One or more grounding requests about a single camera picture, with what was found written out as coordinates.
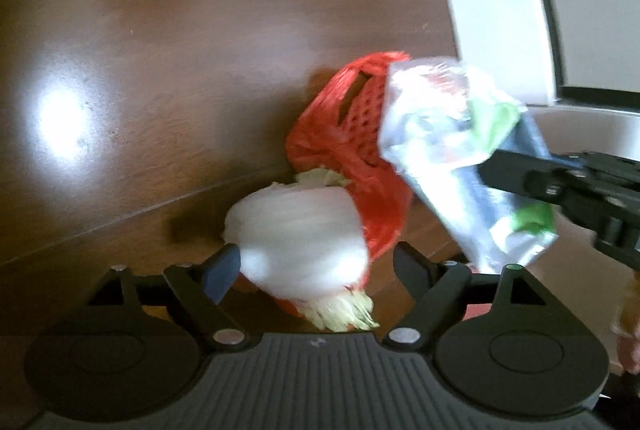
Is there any silver green snack wrapper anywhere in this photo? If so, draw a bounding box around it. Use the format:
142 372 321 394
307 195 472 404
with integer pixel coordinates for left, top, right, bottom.
378 57 556 273

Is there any white foam fruit wrap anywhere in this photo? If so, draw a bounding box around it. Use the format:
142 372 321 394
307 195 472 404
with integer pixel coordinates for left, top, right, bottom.
224 167 378 332

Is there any red plastic bag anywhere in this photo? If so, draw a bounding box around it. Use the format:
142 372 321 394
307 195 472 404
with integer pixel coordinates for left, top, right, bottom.
285 51 413 260

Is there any red foam fruit net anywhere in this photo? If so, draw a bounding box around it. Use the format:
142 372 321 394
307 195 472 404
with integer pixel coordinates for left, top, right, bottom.
340 74 386 167

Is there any white wardrobe door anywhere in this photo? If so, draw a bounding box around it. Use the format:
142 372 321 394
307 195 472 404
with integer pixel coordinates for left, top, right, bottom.
448 0 639 111

